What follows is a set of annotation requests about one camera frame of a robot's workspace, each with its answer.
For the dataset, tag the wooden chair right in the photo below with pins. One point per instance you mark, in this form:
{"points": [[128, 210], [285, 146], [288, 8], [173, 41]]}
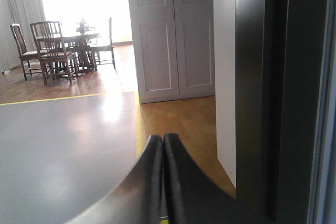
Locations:
{"points": [[98, 48]]}

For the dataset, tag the wooden chair front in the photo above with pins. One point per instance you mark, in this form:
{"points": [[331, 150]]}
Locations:
{"points": [[66, 67]]}

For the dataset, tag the fridge door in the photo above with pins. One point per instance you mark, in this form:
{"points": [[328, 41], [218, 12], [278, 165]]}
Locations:
{"points": [[285, 109]]}

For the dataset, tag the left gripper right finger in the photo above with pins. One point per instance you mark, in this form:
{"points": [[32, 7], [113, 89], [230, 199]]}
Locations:
{"points": [[191, 197]]}

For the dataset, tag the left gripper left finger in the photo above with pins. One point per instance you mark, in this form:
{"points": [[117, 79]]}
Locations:
{"points": [[137, 199]]}

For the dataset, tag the white wardrobe cabinet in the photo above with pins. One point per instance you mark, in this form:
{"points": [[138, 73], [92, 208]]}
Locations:
{"points": [[174, 48]]}

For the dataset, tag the wooden dining table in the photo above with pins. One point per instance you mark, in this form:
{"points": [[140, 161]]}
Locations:
{"points": [[76, 44]]}

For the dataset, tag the wooden chair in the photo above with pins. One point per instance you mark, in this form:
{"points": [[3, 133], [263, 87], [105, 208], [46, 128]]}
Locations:
{"points": [[98, 48], [24, 55], [66, 67]]}

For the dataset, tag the wooden chair left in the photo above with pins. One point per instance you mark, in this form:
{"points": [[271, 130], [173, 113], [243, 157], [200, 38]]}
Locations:
{"points": [[24, 55]]}

